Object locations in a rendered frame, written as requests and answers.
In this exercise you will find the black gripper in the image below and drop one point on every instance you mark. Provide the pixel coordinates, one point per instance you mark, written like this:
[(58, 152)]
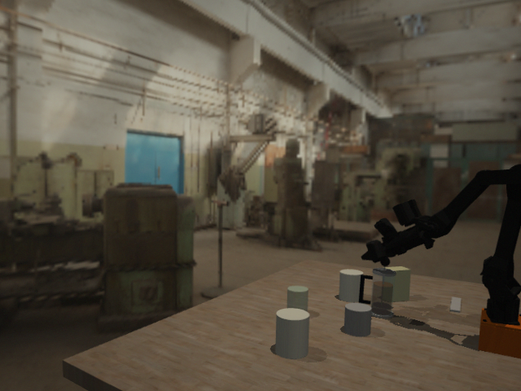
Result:
[(378, 252)]

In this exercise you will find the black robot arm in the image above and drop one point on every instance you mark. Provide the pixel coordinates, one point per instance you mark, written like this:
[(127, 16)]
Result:
[(498, 272)]

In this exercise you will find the french press with plunger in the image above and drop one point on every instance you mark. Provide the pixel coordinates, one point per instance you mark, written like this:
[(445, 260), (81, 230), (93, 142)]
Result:
[(381, 300)]

